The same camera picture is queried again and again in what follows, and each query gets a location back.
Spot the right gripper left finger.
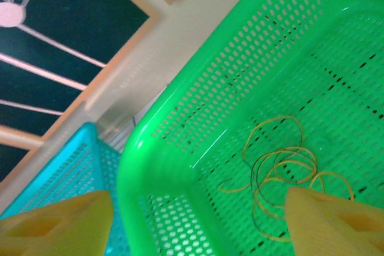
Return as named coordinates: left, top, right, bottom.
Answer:
left=0, top=189, right=114, bottom=256

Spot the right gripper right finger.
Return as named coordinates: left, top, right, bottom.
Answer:
left=284, top=186, right=384, bottom=256

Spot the pile of rubber bands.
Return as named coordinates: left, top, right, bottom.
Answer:
left=218, top=115, right=355, bottom=242

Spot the green plastic basket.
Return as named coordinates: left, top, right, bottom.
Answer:
left=116, top=0, right=384, bottom=256

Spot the teal plastic basket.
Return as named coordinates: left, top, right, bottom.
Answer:
left=0, top=121, right=133, bottom=256

